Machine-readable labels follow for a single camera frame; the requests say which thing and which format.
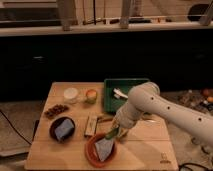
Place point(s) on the blue cloth in black bowl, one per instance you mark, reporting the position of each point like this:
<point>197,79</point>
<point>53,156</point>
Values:
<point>64,129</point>

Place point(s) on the blue cloth on orange plate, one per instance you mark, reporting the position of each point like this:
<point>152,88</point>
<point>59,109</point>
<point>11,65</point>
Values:
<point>104,148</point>

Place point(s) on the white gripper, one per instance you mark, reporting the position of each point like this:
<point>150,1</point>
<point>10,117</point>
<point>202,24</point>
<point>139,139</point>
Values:
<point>123,123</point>

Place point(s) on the wooden rectangular block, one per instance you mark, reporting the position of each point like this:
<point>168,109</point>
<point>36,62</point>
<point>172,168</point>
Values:
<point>91,125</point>

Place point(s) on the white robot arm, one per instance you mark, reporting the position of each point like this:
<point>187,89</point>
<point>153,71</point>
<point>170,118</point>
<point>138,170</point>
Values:
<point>146,98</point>

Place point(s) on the orange plate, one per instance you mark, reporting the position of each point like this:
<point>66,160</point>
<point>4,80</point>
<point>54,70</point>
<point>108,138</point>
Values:
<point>91,153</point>

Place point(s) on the green pepper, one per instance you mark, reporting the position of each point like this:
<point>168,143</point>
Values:
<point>112,133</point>

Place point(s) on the green tray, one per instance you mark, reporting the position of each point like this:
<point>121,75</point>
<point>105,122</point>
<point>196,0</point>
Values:
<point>111,103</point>

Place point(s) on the yellow stick object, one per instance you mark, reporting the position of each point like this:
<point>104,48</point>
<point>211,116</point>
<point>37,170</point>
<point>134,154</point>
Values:
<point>105,118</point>

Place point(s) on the white round container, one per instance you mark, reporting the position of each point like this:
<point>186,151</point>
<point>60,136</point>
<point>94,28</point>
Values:
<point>70,95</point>

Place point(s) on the white bone toy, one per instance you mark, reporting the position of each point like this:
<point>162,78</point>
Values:
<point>119,94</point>

